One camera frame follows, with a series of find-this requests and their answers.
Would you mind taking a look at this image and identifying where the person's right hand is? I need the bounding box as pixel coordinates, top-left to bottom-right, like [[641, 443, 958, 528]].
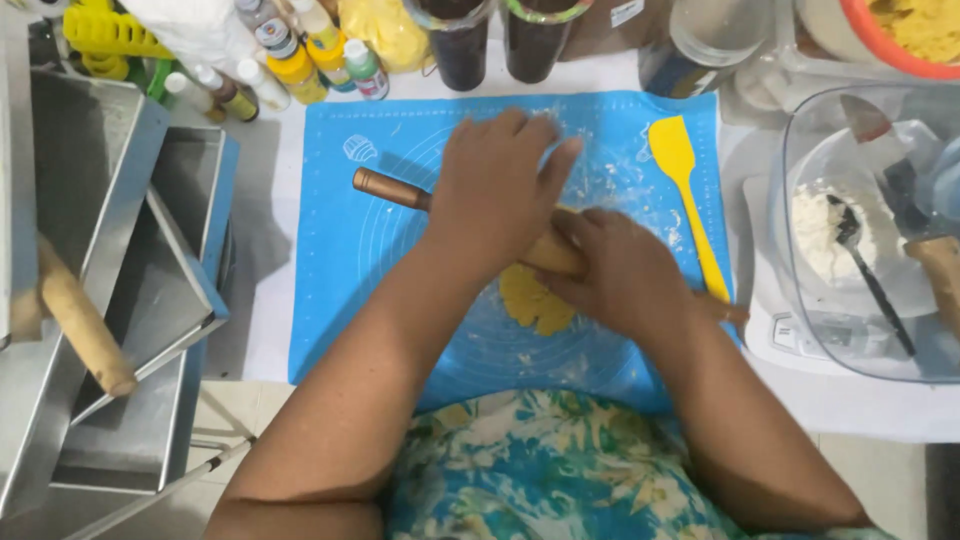
[[535, 207, 699, 343]]

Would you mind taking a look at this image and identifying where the person's left hand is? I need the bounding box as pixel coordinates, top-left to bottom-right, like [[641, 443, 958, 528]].
[[423, 108, 585, 265]]

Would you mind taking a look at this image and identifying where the brown wooden rolling pin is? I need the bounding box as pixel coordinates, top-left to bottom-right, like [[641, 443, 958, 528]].
[[352, 166, 751, 328]]

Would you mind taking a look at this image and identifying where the yellow dough piece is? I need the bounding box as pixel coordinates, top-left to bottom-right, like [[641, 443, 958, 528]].
[[498, 262, 579, 338]]

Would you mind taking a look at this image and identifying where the yellow silicone spatula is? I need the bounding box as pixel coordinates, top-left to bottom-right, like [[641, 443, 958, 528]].
[[647, 114, 733, 306]]

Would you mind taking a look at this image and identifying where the white kitchen scale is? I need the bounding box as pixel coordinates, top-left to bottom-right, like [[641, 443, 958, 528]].
[[741, 174, 960, 378]]

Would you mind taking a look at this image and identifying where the dark filled clear jar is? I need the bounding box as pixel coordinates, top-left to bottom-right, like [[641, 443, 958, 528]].
[[403, 0, 498, 93]]

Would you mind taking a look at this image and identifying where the blue silicone baking mat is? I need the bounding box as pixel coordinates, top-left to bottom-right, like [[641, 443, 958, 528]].
[[288, 90, 744, 418]]

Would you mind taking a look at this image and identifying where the dark jar with green rim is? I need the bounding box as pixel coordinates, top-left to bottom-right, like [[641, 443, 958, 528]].
[[500, 0, 595, 85]]

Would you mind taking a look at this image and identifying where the green food colour bottle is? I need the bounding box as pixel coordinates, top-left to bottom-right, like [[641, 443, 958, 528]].
[[342, 38, 391, 102]]

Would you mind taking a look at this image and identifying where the bag of yellow powder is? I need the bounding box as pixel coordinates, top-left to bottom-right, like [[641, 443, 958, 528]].
[[336, 0, 434, 75]]

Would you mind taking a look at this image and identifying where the white flour heap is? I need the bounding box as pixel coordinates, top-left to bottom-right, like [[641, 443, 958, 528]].
[[790, 183, 880, 285]]

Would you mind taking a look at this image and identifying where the brown packet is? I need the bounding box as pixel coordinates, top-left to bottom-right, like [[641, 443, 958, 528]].
[[558, 0, 672, 63]]

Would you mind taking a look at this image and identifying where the blue green floral dress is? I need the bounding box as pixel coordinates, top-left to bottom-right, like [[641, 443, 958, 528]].
[[381, 387, 897, 540]]

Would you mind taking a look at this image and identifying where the clear plastic mixing bowl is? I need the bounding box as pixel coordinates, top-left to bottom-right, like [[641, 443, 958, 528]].
[[771, 83, 960, 385]]

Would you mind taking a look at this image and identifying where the yellow food colour bottle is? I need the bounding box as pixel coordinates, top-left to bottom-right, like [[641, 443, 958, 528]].
[[288, 0, 358, 94], [253, 18, 330, 105]]

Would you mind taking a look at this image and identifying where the black spoon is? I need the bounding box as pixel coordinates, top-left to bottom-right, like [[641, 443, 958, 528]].
[[825, 193, 918, 358]]

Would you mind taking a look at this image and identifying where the white table cover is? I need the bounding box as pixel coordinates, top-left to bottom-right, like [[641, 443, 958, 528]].
[[241, 41, 960, 445]]

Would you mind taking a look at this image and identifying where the clear glass jar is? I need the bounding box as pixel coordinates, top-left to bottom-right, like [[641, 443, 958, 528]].
[[638, 0, 775, 99]]

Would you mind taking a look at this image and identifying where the small white bottle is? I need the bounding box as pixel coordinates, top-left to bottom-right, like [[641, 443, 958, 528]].
[[235, 57, 292, 113]]

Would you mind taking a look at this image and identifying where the small brown white-capped bottle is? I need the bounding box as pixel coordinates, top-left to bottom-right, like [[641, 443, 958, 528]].
[[192, 63, 261, 123]]

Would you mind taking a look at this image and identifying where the medium metal baking tin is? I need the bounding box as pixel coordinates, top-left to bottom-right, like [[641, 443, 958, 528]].
[[69, 126, 241, 429]]

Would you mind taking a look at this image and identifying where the orange bowl of yellow mix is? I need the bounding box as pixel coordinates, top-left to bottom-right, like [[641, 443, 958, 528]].
[[793, 0, 960, 82]]

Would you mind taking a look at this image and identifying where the yellow plastic rack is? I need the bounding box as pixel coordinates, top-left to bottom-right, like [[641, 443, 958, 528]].
[[61, 0, 175, 81]]

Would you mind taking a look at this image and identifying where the large metal baking tin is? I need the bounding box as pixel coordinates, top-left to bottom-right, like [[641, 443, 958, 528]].
[[0, 69, 172, 520]]

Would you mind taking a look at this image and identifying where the pale wooden rolling pin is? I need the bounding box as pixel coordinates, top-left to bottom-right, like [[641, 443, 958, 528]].
[[9, 236, 141, 399]]

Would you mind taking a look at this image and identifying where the white metal rod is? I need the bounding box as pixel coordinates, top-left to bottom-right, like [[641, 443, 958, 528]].
[[62, 437, 258, 540]]

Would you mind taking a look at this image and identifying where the small metal baking tin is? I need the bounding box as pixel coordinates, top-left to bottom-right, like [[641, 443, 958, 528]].
[[51, 337, 209, 496]]

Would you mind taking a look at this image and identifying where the knife with wooden handle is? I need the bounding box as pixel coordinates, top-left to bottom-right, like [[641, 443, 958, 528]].
[[838, 93, 960, 340]]

